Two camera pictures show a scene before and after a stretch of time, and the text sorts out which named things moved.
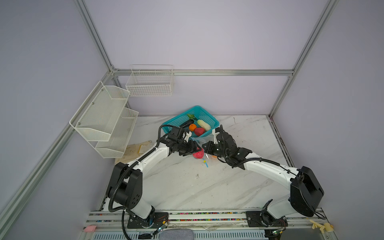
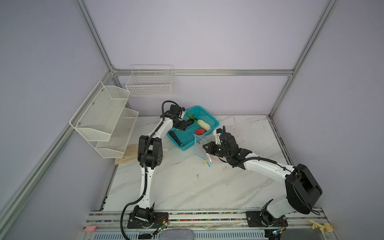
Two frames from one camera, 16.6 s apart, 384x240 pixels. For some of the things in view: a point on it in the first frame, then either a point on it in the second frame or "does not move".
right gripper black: [207, 150] does not move
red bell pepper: [199, 131] does not move
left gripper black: [192, 148] to [183, 126]
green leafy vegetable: [192, 116] does not move
